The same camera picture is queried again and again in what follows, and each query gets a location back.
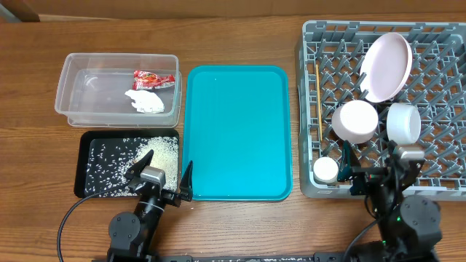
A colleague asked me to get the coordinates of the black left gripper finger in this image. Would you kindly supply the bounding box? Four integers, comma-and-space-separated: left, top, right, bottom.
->
180, 161, 193, 202
125, 150, 154, 179

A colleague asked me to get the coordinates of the white paper cup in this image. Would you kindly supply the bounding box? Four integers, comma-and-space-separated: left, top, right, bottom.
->
313, 156, 339, 184

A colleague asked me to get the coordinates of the pile of rice grains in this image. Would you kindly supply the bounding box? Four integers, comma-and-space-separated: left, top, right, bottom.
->
84, 136, 178, 196

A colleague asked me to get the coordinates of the grey bowl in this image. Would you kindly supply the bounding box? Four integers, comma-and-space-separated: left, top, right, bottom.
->
331, 100, 379, 144

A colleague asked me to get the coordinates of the small white plate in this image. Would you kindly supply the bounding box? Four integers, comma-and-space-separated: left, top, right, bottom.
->
387, 103, 422, 145

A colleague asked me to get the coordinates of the white tissue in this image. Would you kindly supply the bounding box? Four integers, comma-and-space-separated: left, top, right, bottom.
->
125, 90, 165, 114

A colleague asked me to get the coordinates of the red snack wrapper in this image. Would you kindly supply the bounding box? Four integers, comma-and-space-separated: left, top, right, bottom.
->
133, 70, 175, 90

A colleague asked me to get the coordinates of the wooden chopstick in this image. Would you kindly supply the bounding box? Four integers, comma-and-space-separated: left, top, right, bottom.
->
315, 62, 323, 142

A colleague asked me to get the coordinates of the large white plate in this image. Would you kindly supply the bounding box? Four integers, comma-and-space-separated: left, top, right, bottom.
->
360, 33, 413, 103

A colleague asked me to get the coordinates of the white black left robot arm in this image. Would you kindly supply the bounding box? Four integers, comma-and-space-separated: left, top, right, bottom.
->
106, 150, 193, 261

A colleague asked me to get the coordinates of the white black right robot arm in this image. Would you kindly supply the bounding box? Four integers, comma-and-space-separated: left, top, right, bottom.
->
337, 140, 442, 261

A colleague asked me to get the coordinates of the black waste tray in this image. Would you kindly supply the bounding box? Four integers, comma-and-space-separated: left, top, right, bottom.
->
74, 129, 179, 198

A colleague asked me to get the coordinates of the teal plastic tray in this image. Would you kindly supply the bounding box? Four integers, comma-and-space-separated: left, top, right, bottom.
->
182, 65, 293, 202

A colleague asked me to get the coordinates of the clear plastic bin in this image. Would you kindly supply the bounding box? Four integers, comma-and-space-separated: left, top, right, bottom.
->
55, 53, 182, 128

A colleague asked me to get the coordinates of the grey dish rack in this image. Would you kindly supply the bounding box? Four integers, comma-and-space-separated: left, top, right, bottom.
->
295, 20, 465, 201

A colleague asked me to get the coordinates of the black rail at table edge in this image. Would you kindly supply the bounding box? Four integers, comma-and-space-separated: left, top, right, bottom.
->
159, 252, 343, 262

